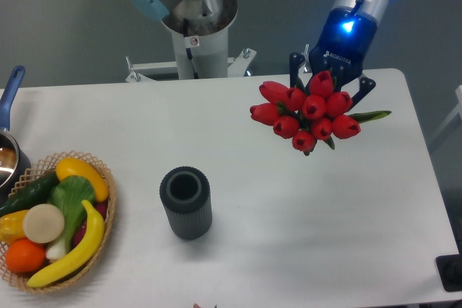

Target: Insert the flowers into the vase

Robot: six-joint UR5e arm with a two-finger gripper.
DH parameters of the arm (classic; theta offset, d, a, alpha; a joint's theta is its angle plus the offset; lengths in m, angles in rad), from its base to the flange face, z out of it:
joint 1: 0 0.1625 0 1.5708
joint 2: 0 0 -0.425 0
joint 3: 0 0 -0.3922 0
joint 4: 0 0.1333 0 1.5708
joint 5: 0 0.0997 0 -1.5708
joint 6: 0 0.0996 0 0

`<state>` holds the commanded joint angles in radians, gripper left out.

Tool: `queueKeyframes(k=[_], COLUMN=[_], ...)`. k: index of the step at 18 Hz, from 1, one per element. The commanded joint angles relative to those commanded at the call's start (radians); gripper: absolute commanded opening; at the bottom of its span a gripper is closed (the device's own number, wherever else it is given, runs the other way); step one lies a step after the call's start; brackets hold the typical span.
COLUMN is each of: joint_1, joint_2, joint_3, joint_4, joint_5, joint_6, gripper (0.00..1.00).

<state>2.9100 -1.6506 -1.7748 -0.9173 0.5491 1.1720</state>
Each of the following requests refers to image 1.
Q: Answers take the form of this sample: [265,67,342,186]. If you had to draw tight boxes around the green cucumber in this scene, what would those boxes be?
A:
[1,171,59,216]

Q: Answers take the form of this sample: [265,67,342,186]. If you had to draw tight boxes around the green bok choy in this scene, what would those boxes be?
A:
[46,175,95,262]

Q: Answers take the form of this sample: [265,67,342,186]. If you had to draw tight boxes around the yellow plastic banana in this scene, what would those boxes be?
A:
[27,200,105,289]

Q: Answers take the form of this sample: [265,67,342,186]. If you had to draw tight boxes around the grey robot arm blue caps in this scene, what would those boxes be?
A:
[308,0,390,105]

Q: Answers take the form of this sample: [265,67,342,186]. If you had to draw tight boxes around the woven wicker basket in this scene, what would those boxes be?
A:
[1,151,116,294]

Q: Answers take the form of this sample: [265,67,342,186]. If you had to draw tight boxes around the orange fruit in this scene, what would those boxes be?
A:
[5,238,45,273]

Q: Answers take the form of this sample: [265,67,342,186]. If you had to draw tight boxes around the beige round disc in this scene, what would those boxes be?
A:
[22,203,65,244]

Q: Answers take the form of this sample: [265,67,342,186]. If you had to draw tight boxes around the blue handled steel pot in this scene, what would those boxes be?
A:
[1,66,31,205]

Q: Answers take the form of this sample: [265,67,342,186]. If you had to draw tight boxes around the yellow bell pepper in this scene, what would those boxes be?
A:
[0,210,28,244]

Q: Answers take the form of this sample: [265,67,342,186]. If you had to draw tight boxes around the red tulip bouquet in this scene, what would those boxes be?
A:
[250,70,391,156]

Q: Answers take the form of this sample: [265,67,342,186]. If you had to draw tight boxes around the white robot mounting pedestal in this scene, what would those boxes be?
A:
[130,0,256,80]

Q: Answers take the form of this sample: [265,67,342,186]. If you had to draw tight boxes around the yellow squash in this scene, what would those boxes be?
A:
[55,157,109,202]

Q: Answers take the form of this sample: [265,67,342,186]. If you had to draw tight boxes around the dark red vegetable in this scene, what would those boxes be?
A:
[71,202,108,248]

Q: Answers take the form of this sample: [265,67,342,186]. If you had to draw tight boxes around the dark grey ribbed vase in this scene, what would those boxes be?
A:
[160,166,212,240]

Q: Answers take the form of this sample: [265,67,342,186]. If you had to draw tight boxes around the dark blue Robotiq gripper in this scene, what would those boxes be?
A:
[289,9,378,105]

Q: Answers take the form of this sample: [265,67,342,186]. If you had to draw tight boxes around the white frame at right edge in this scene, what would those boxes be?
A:
[427,85,461,152]

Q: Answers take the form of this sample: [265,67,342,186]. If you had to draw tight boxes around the black device at table edge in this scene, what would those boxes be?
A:
[435,254,461,292]

